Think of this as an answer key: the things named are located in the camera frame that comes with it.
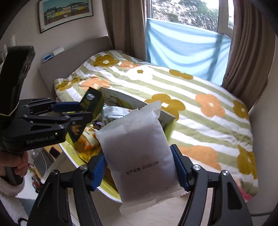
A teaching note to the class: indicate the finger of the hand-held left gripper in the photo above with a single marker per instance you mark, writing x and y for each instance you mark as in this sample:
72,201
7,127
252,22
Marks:
67,107
86,118

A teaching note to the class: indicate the clear orange snack bag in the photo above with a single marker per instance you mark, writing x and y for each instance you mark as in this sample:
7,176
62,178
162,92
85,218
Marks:
89,141

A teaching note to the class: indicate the dark green cracker packet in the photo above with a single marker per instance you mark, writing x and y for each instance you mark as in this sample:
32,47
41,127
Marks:
89,100

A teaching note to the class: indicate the plain white snack packet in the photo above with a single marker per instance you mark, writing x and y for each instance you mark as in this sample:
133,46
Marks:
139,152

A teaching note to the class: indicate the window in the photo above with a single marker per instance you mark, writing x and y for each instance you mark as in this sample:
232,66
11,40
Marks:
184,10

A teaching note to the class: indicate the blue white box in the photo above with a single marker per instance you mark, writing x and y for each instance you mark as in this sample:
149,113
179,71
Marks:
47,58

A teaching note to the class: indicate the framed house picture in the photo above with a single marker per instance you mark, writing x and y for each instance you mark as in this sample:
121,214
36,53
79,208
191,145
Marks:
65,13

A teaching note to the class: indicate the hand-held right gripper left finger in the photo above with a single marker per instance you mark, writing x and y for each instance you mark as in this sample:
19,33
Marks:
98,171

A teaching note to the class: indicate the brown curtain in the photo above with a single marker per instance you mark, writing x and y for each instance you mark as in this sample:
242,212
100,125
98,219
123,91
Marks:
126,28
247,54

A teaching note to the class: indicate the beige padded board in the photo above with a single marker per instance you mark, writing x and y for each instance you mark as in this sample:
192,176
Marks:
265,152

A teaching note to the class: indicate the floral striped blanket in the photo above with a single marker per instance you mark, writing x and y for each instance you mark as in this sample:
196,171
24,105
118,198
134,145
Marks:
195,121

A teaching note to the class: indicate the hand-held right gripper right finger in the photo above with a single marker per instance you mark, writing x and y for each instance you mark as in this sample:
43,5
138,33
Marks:
181,169

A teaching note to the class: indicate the yellow-green cardboard box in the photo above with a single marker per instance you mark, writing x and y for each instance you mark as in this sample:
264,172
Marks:
75,153

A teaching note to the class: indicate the grey-green snack bag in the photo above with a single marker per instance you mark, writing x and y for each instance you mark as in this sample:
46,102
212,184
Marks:
115,113

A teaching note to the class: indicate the white roll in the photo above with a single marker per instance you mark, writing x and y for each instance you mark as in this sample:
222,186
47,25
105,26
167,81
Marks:
58,50

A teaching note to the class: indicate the person's left hand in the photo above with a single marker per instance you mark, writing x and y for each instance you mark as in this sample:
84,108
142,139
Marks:
20,163

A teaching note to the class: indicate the light blue cloth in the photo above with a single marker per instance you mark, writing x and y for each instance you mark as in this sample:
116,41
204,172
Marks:
184,50

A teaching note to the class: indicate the cream bed mattress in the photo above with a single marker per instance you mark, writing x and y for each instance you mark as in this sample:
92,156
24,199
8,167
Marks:
165,215

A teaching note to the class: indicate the beige headboard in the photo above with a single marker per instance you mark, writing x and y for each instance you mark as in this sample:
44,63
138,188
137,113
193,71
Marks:
71,60

